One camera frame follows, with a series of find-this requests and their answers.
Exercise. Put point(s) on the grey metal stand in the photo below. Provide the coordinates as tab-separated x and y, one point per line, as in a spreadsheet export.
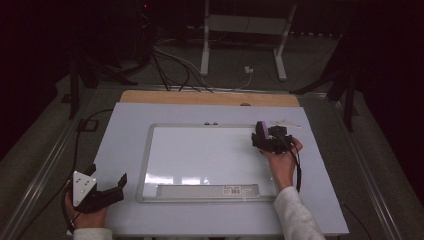
245	25

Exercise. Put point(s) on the person's right hand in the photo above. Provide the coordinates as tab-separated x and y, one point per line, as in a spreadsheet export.
283	166

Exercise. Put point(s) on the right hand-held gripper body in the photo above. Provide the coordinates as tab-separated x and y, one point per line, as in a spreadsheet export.
280	141

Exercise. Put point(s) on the person's left hand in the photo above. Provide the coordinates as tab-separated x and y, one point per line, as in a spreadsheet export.
90	220

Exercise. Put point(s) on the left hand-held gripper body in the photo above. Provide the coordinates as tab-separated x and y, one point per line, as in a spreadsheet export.
83	190

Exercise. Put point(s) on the pale table cover sheet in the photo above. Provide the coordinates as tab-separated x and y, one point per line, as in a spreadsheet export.
123	140

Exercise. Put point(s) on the whiteboard with metal frame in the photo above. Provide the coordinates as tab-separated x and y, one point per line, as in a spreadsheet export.
206	156

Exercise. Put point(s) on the purple and black eraser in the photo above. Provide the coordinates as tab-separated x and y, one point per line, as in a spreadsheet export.
264	128

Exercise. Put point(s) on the dark tripod stand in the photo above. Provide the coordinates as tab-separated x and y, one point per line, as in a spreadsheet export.
74	93
349	106

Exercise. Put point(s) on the white barcode sticker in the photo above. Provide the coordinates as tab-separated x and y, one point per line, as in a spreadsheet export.
236	190

